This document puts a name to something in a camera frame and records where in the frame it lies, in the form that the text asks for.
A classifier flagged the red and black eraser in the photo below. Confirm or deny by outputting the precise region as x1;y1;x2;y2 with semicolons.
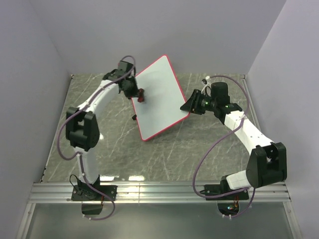
138;88;145;103

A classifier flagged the purple cable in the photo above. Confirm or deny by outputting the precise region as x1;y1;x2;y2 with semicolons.
192;75;256;220
57;55;137;221

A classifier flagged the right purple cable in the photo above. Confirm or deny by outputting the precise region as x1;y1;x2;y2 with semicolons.
192;75;256;220

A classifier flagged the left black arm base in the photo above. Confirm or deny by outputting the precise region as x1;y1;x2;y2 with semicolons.
71;184;117;201

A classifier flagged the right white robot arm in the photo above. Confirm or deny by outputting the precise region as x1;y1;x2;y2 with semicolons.
180;76;287;199

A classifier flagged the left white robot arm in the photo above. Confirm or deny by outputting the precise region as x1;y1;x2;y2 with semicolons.
63;59;144;200

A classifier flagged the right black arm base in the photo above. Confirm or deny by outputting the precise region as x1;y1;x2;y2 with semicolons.
200;184;249;201

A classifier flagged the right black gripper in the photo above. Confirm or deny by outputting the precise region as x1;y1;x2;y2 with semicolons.
179;90;217;116

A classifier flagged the white board with pink frame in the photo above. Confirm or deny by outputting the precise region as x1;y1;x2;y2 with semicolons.
132;55;189;141

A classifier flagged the aluminium rail at table front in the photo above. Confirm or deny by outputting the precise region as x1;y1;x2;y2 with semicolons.
27;181;291;204

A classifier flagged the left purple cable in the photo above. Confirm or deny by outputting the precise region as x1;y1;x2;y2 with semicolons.
57;55;137;221

